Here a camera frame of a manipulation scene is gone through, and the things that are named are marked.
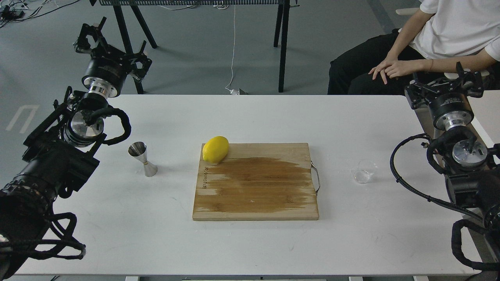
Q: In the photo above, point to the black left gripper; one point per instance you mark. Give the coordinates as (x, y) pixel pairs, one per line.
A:
(102, 69)

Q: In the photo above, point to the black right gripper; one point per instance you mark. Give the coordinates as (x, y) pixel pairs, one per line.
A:
(447, 103)

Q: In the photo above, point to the steel double jigger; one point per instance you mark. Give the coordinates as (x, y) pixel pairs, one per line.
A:
(138, 150)

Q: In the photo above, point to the clear glass measuring cup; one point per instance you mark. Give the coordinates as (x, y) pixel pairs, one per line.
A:
(364, 171)

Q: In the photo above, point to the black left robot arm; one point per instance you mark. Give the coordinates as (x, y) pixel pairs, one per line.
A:
(60, 156)

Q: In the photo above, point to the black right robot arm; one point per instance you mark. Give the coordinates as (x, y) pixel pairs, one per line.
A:
(471, 175)

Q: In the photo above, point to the person's left hand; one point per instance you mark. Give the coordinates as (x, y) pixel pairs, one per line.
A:
(398, 68)

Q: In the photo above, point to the person's right hand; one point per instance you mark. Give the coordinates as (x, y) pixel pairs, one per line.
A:
(381, 72)

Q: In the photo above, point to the seated person white shirt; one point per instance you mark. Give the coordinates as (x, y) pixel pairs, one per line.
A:
(443, 32)

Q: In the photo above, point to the yellow lemon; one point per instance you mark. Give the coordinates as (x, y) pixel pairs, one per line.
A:
(215, 149)

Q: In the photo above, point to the wooden cutting board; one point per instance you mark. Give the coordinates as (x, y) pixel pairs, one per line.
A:
(257, 182)

